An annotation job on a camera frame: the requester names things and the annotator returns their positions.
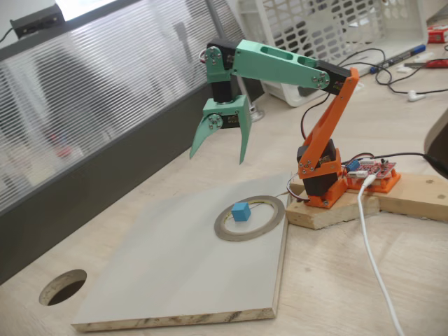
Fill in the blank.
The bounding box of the blue cube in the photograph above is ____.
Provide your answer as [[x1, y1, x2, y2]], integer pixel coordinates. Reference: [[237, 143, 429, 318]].
[[231, 202, 252, 223]]

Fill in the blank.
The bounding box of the silver round clamp foot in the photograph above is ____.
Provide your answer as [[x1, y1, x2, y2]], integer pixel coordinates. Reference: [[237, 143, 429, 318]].
[[248, 104, 266, 123]]

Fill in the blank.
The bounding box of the short wooden base block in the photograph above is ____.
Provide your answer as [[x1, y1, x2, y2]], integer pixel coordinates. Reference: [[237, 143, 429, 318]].
[[285, 190, 382, 231]]

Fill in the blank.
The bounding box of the grey partition with striped glass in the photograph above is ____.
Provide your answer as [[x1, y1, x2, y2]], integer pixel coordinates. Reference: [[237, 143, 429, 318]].
[[0, 0, 267, 286]]

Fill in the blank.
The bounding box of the red controller circuit board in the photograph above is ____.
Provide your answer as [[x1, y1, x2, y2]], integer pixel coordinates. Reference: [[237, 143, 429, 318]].
[[346, 159, 398, 179]]

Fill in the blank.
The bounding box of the grey chipboard panel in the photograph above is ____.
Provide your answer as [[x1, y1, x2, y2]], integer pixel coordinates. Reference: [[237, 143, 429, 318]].
[[71, 172, 292, 333]]

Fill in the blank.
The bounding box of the white plastic basket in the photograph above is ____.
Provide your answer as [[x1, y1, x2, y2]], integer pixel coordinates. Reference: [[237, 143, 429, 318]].
[[237, 0, 428, 108]]

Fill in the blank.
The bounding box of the long wooden base plank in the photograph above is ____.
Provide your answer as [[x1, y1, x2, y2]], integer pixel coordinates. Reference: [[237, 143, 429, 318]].
[[289, 171, 448, 222]]

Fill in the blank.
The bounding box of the blue capped marker pen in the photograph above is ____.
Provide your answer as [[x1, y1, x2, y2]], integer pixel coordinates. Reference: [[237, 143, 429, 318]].
[[370, 43, 427, 74]]

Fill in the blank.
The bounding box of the black box device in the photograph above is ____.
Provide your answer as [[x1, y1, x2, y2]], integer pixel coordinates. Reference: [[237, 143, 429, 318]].
[[9, 3, 66, 39]]

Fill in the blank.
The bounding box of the red box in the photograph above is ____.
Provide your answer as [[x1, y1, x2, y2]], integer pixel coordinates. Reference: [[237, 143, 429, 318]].
[[427, 27, 448, 45]]

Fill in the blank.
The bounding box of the black servo cable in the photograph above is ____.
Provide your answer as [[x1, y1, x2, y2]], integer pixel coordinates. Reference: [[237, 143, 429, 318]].
[[300, 94, 332, 141]]

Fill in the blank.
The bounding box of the red white servo wire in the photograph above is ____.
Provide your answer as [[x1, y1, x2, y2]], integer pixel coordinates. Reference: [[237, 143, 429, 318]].
[[286, 173, 311, 204]]

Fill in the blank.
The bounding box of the grey ring of tape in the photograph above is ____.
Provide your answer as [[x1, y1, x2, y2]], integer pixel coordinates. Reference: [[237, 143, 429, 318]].
[[213, 195, 286, 242]]

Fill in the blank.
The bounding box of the white USB cable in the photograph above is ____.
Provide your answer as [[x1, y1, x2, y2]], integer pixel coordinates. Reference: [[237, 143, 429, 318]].
[[356, 174, 407, 336]]

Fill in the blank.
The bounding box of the thin black cable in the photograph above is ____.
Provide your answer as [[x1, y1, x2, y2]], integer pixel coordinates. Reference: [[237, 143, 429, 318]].
[[337, 47, 448, 96]]

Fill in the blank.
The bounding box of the thick black cable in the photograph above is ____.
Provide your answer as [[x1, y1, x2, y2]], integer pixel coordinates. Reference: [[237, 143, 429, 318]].
[[341, 151, 448, 180]]

